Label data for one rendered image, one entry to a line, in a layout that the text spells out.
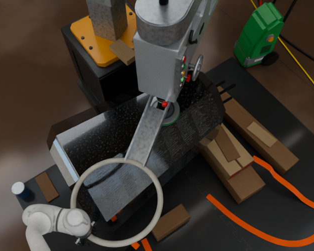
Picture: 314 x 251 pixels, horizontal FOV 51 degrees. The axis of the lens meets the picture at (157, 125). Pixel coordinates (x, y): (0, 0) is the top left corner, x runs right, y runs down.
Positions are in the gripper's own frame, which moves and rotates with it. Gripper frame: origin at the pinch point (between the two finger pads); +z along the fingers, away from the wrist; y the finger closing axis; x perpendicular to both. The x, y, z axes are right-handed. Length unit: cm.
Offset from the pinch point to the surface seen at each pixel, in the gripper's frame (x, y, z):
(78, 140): 46, 38, -1
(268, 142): -48, 150, 62
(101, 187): 17.2, 26.6, 8.9
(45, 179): 84, 17, 80
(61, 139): 54, 33, 0
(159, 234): -20, 37, 69
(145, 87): 20, 73, -39
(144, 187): -0.2, 45.0, 19.8
